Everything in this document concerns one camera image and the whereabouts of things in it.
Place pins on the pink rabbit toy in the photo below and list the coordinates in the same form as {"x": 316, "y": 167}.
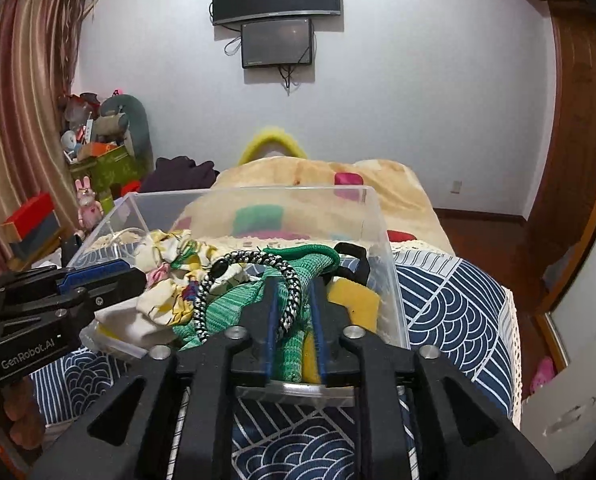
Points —
{"x": 90, "y": 212}

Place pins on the green grey plush toy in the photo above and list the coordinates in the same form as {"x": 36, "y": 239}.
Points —
{"x": 122, "y": 119}

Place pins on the white wardrobe with hearts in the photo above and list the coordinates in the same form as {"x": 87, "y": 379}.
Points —
{"x": 560, "y": 418}

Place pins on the white cloth pouch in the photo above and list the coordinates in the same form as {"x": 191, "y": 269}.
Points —
{"x": 134, "y": 327}

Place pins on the small wall monitor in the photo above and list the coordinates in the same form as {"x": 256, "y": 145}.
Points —
{"x": 274, "y": 43}

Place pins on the green knit glove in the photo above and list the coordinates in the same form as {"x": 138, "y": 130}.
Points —
{"x": 289, "y": 272}

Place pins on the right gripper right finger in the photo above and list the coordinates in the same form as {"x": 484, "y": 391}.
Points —
{"x": 336, "y": 359}

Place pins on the floral fabric scrunchie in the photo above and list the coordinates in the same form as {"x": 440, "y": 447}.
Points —
{"x": 174, "y": 264}

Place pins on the yellow sponge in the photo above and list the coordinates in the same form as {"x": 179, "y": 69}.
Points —
{"x": 362, "y": 305}

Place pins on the yellow fuzzy arch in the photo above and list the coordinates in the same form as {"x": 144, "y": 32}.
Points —
{"x": 271, "y": 140}

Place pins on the person's left hand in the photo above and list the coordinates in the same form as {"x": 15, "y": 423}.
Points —
{"x": 23, "y": 411}

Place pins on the red box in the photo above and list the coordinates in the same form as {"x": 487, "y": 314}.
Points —
{"x": 27, "y": 217}

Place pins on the brown wooden door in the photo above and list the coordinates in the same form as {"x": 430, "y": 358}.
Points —
{"x": 562, "y": 223}

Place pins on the green cardboard box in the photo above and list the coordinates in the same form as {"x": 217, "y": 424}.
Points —
{"x": 114, "y": 167}

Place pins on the beige patchwork fleece blanket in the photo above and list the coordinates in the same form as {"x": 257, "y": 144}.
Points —
{"x": 312, "y": 198}

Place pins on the clear plastic storage box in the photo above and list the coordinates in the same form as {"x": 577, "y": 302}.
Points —
{"x": 137, "y": 214}

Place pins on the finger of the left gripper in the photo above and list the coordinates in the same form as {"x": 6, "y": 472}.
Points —
{"x": 116, "y": 288}
{"x": 76, "y": 278}

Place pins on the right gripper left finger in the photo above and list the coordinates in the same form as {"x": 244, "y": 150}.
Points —
{"x": 252, "y": 362}

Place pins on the dark purple garment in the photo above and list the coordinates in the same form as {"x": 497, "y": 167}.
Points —
{"x": 179, "y": 174}

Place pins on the navy wave pattern bedspread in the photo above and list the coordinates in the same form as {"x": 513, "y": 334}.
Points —
{"x": 416, "y": 416}

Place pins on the striped red beige curtain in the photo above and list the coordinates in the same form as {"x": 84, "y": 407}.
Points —
{"x": 39, "y": 42}

